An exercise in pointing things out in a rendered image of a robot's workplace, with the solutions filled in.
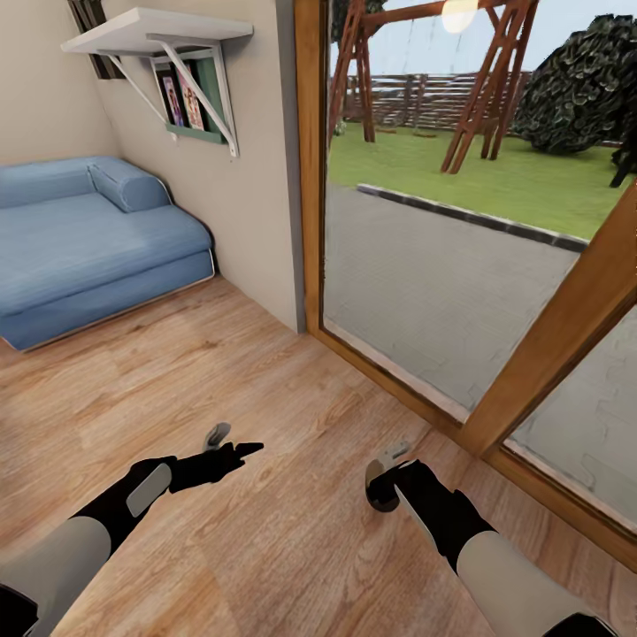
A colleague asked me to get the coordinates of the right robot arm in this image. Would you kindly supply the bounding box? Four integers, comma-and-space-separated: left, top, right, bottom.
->
365, 440, 623, 637

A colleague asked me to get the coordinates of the pillar candle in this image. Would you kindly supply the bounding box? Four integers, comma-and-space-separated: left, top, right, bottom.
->
365, 459, 401, 512

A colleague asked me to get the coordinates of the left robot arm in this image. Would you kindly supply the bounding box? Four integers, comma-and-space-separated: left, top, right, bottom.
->
0, 422, 265, 637

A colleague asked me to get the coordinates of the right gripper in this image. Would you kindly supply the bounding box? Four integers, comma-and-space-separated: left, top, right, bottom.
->
365, 468, 397, 505

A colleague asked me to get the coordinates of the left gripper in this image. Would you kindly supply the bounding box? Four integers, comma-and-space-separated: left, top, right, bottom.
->
192, 442, 265, 487

